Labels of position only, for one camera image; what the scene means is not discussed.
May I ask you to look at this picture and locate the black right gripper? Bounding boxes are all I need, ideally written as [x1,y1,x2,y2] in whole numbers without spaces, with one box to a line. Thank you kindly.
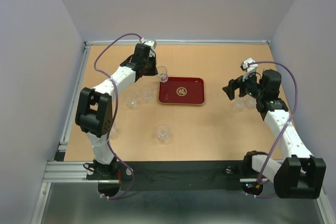
[222,70,265,100]

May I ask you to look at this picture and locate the clear faceted glass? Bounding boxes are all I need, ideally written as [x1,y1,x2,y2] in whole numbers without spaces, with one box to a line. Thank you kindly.
[156,124,170,143]
[124,92,138,108]
[157,66,169,82]
[109,122,118,140]
[244,96,256,109]
[141,86,153,102]
[234,96,246,111]

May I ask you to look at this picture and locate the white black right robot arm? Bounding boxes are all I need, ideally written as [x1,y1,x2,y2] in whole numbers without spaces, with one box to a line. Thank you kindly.
[223,69,327,199]

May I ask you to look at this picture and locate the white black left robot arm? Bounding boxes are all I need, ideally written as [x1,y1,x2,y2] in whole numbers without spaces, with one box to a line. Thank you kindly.
[75,40,158,180]

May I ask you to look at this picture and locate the red lacquer tray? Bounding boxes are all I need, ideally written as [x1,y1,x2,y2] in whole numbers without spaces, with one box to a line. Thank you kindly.
[159,77,205,105]

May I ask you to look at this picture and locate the white round knob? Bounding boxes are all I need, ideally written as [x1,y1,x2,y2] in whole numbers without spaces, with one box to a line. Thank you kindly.
[126,168,133,176]

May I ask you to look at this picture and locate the black base cloth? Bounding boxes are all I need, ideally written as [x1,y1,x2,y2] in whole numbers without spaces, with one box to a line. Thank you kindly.
[86,159,274,193]

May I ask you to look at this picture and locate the metal front plate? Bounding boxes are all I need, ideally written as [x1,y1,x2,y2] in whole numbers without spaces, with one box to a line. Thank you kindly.
[42,183,323,223]

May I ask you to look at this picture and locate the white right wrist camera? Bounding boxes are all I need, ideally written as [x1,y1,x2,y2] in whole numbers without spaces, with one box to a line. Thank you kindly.
[240,58,258,82]

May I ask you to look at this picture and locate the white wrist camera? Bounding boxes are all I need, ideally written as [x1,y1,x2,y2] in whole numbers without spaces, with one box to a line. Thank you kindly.
[140,38,157,51]
[240,58,258,82]

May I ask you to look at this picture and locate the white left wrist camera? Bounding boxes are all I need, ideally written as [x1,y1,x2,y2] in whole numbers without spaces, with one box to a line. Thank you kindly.
[140,38,157,51]

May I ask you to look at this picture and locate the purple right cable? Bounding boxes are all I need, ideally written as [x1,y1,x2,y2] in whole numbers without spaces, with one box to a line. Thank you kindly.
[245,60,299,199]

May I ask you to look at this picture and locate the purple cable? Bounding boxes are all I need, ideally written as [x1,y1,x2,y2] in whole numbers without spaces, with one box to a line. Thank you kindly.
[93,33,146,200]
[245,60,299,199]

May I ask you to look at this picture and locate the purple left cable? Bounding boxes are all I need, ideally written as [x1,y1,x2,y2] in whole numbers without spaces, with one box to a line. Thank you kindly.
[93,33,146,200]

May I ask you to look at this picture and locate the aluminium table frame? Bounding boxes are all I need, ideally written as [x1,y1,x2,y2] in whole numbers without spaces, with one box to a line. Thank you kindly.
[33,41,335,223]

